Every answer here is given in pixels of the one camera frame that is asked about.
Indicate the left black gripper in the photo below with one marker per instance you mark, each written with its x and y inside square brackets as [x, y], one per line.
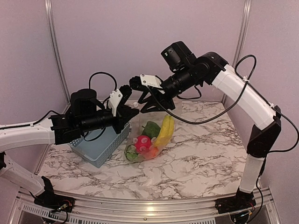
[124, 113]

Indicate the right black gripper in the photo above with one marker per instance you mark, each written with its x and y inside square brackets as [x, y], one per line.
[165, 101]

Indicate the green bell pepper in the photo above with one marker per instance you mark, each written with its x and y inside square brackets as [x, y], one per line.
[151, 129]

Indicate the clear zip top bag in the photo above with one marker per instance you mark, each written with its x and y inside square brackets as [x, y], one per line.
[136, 129]

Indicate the yellow banana bunch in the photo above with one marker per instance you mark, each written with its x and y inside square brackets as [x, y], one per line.
[166, 132]

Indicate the red apple toy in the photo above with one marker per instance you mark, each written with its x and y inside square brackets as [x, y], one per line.
[142, 144]

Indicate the green watermelon ball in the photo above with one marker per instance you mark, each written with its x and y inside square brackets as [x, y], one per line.
[132, 155]

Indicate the orange toy fruit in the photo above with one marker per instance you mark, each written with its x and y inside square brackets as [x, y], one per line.
[153, 152]

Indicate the grey perforated plastic basket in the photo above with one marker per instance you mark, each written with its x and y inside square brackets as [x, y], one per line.
[97, 148]

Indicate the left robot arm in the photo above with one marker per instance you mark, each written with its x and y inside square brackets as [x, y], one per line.
[86, 114]

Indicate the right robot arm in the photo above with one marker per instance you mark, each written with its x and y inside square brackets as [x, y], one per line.
[210, 68]

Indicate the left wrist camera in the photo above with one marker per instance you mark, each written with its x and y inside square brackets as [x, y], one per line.
[119, 97]

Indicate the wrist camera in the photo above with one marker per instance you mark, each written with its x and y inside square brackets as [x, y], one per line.
[141, 82]
[119, 97]

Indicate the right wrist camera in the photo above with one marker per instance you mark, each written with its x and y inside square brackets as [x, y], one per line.
[141, 82]

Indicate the front aluminium frame rail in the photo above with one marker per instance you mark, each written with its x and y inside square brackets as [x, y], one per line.
[100, 210]

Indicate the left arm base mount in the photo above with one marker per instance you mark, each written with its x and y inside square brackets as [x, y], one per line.
[48, 198]

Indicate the left aluminium frame post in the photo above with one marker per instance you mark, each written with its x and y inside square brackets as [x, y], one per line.
[54, 43]

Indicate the aluminium frame post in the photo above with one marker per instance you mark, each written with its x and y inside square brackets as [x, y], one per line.
[54, 43]
[243, 31]

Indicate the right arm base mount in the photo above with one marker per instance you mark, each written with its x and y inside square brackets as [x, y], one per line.
[239, 201]

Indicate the right aluminium frame post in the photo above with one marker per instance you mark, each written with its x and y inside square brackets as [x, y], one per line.
[243, 31]

